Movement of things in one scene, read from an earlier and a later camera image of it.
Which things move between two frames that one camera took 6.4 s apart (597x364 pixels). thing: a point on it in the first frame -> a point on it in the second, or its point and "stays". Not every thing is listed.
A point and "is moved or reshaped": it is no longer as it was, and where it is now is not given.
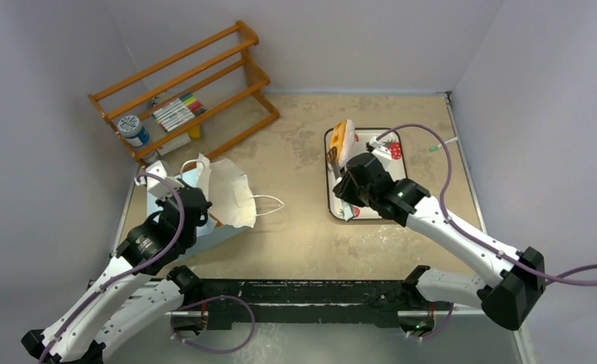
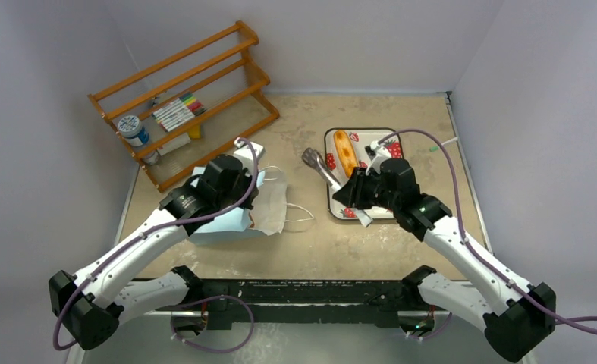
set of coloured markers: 178,111 stays
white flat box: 174,144 stays
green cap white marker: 437,146 stays
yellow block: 195,131 stays
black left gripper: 161,202 -> 249,181
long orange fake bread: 341,138 is moved or reshaped
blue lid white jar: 130,127 stays
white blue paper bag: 230,202 is moved or reshaped
